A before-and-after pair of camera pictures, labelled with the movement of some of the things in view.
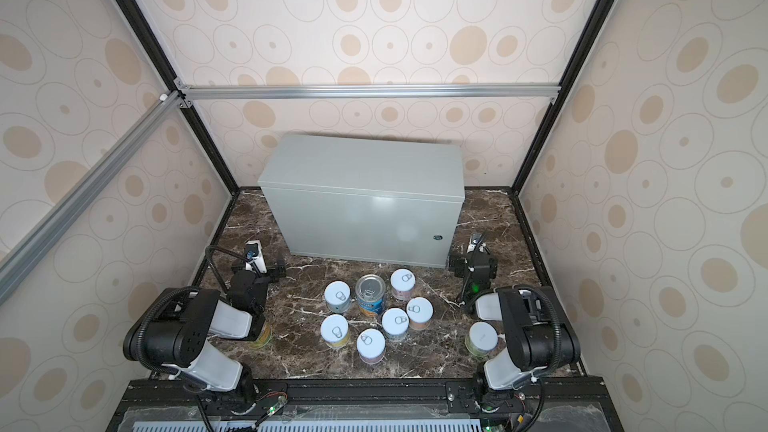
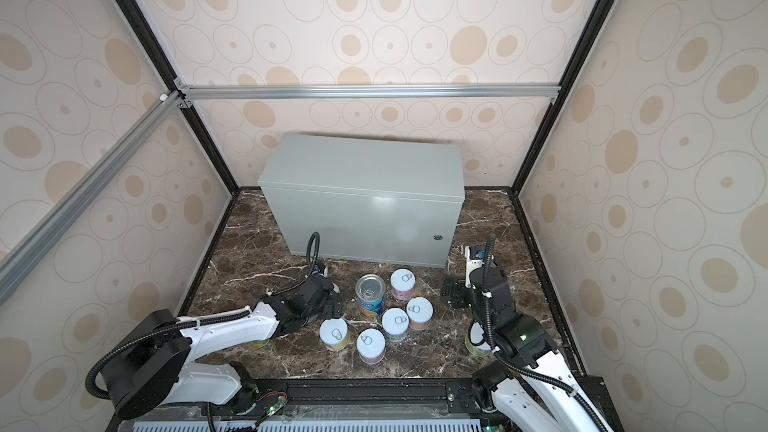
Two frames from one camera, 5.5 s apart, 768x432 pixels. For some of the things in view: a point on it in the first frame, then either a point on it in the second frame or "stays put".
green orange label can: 481,340 stays put
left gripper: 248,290 to 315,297
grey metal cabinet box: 379,200 stays put
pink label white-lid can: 370,345 stays put
